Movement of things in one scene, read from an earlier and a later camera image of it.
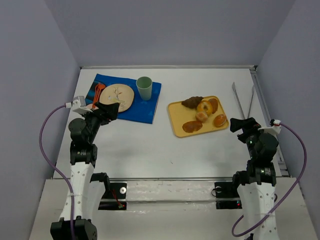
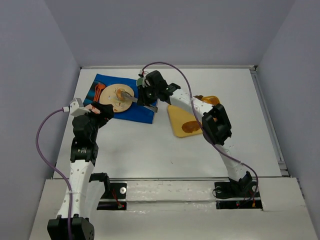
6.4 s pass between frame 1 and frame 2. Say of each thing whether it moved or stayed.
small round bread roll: moved
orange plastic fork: stayed
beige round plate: stayed
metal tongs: moved
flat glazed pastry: stayed
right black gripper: moved
